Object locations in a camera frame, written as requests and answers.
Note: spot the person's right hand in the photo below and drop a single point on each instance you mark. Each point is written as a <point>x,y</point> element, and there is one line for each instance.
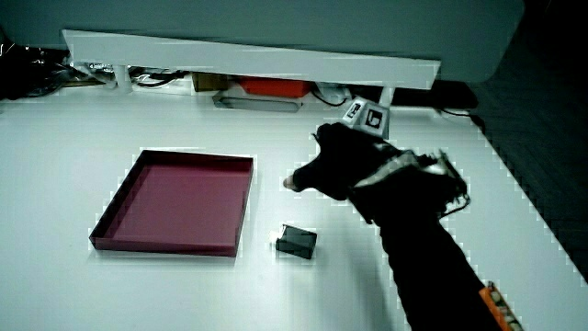
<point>340,161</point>

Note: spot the black charger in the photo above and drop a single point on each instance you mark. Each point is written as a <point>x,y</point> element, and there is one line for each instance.
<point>297,241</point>

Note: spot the person's right forearm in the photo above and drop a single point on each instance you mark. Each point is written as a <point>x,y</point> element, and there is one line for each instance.
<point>427,271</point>

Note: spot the white desk shelf riser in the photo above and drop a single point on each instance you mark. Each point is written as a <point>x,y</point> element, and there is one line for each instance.
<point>257,60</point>

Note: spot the grey desk partition panel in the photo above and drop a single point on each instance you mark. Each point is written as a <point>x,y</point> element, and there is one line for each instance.
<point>275,23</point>

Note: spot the white desk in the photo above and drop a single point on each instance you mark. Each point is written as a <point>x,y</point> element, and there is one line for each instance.
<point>69,285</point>

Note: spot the white power adapter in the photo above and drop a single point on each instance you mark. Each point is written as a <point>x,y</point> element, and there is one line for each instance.
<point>334,92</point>

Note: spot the orange box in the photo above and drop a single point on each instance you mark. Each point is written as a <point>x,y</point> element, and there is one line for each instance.
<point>274,86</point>

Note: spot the grey flat device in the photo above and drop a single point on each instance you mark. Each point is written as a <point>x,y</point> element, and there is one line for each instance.
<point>257,103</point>

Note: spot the brown cardboard box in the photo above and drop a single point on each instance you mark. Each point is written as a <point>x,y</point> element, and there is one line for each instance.
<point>209,82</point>

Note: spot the maroon shallow tray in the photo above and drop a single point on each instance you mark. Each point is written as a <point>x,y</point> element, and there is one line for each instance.
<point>179,207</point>

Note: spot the black bag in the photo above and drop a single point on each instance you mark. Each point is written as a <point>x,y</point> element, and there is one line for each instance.
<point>27,69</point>

